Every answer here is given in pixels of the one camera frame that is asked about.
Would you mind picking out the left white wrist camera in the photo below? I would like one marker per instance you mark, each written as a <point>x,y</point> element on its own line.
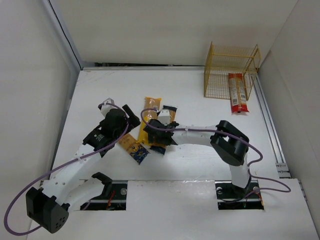
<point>106,106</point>

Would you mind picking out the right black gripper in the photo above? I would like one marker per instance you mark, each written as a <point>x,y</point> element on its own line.
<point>155,133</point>

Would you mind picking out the orange blue pasta bag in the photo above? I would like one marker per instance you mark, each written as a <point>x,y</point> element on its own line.
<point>136,150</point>

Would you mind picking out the yellow spaghetti bag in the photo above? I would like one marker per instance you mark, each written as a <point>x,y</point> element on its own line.
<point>149,102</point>

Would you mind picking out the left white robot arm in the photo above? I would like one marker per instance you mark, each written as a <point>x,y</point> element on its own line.
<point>51,204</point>

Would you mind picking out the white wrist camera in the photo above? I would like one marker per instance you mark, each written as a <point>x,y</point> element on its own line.
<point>164,116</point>
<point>106,106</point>

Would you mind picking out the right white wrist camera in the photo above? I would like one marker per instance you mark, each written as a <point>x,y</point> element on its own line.
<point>164,116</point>

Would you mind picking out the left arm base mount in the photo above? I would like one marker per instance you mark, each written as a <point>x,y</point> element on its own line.
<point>114,199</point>

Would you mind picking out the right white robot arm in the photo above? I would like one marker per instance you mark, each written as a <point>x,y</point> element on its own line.
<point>230,143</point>

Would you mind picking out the red white spaghetti bag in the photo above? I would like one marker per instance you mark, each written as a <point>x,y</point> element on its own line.
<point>238,99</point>

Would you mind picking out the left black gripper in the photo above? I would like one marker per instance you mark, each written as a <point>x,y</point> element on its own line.
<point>131,116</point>

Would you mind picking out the dark blue spaghetti bag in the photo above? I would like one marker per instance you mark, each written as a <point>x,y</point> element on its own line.
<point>160,148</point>

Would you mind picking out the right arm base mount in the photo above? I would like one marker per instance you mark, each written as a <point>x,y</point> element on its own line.
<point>231,197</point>

